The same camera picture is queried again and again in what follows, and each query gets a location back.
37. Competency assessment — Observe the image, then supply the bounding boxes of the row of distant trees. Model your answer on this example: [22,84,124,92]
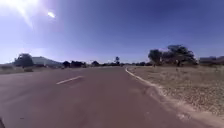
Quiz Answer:
[61,56,153,69]

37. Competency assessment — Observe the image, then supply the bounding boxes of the grey asphalt road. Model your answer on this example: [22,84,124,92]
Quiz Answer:
[0,65,214,128]

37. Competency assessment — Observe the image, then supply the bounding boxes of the clump of dark trees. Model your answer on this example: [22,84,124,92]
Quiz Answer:
[147,44,198,67]

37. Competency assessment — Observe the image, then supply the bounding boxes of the pale kerb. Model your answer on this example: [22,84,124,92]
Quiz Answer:
[123,66,224,128]

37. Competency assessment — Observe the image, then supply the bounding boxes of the dry grass field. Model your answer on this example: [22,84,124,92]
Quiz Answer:
[125,64,224,118]

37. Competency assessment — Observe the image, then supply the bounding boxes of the dark round tree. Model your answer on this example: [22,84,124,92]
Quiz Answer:
[13,52,35,69]

